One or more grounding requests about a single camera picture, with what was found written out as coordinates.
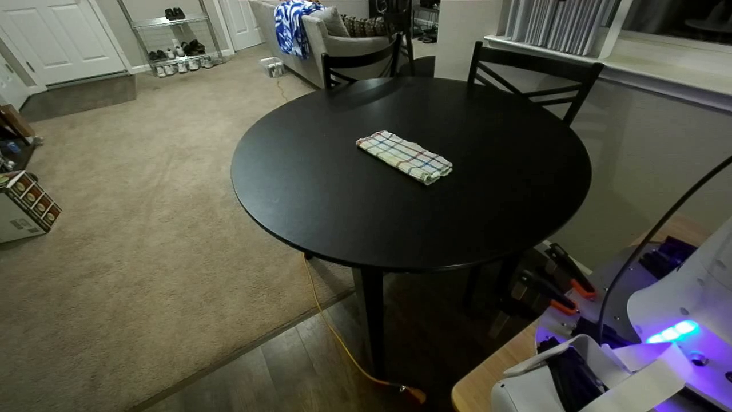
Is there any yellow cable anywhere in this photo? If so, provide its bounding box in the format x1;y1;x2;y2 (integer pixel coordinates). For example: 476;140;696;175
302;253;428;405

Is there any white panel door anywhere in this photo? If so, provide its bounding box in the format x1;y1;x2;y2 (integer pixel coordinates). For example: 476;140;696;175
0;0;128;88
220;0;265;53

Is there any grey cushion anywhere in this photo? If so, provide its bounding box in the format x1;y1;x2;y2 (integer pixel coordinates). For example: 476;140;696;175
312;6;351;38

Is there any white headset with black strap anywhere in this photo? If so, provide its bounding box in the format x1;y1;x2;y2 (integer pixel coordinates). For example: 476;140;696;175
490;334;687;412

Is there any black wooden chair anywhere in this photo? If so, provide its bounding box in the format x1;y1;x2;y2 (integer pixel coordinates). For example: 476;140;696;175
320;33;404;90
467;41;606;126

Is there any printed cardboard box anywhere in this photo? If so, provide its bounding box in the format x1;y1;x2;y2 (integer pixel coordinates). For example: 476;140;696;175
0;170;63;244

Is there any white window shutter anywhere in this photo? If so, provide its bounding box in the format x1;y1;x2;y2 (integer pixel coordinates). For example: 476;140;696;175
502;0;634;59

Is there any row of dark shoes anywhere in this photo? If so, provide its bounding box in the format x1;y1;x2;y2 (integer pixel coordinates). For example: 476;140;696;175
148;39;207;62

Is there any dark plastic block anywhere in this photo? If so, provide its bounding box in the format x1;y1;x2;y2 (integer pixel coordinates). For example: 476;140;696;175
639;235;699;280

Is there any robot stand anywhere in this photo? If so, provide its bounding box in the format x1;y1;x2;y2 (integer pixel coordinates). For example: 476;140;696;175
451;214;732;412

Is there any dark patterned cushion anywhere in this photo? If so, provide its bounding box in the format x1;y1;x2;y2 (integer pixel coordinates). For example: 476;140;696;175
342;14;389;38

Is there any folded checkered dish towel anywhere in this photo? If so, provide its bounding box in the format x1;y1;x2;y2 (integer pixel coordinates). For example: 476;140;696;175
356;130;453;186

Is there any row of white shoes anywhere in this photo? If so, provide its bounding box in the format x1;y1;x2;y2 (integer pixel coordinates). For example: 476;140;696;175
153;56;216;78

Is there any blue and white blanket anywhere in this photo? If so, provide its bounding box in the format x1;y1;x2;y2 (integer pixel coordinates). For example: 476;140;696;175
274;0;327;60

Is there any metal wire shoe rack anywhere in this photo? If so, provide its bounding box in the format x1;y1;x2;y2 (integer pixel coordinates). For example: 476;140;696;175
117;0;225;77

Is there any grey sofa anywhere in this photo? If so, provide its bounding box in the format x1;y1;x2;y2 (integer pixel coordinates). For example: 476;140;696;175
248;0;402;90

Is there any window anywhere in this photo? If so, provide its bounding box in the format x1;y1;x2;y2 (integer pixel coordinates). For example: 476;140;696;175
620;0;732;47

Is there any black clamp with orange tip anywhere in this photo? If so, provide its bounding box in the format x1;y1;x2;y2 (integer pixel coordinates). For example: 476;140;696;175
510;268;580;316
542;243;599;300

